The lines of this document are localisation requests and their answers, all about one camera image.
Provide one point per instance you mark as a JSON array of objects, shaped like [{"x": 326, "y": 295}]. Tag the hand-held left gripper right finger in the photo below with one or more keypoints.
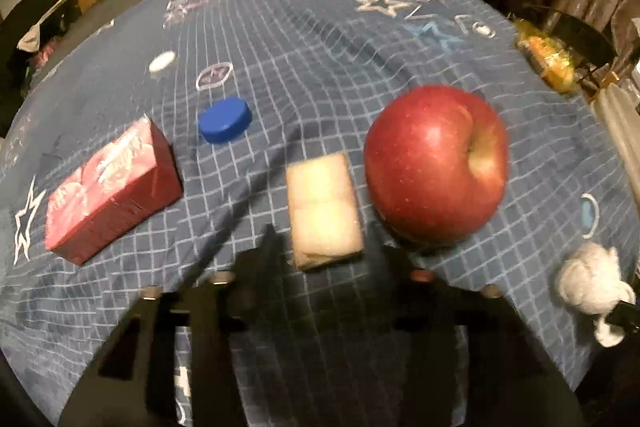
[{"x": 400, "y": 277}]

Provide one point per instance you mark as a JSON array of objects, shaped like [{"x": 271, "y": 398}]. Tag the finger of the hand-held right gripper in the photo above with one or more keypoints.
[{"x": 625, "y": 314}]

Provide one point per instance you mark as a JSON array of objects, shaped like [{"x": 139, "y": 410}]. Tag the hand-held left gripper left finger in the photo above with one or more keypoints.
[{"x": 265, "y": 257}]

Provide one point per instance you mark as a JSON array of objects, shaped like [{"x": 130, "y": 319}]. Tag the tan sponge block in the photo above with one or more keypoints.
[{"x": 322, "y": 207}]

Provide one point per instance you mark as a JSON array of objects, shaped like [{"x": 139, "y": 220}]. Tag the red apple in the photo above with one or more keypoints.
[{"x": 425, "y": 167}]

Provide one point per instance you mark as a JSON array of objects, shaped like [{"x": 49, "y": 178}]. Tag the blue bottle cap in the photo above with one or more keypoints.
[{"x": 224, "y": 119}]

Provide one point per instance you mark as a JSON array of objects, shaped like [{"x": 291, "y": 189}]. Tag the red tissue pack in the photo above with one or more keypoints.
[{"x": 105, "y": 192}]

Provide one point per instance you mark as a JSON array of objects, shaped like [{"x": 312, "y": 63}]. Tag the white bottle cap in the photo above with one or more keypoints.
[{"x": 162, "y": 62}]

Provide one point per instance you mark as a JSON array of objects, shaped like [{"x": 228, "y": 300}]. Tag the yellow snack bag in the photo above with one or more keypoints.
[{"x": 545, "y": 57}]

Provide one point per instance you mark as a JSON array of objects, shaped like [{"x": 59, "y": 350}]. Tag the pile of black clothes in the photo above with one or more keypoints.
[{"x": 25, "y": 12}]

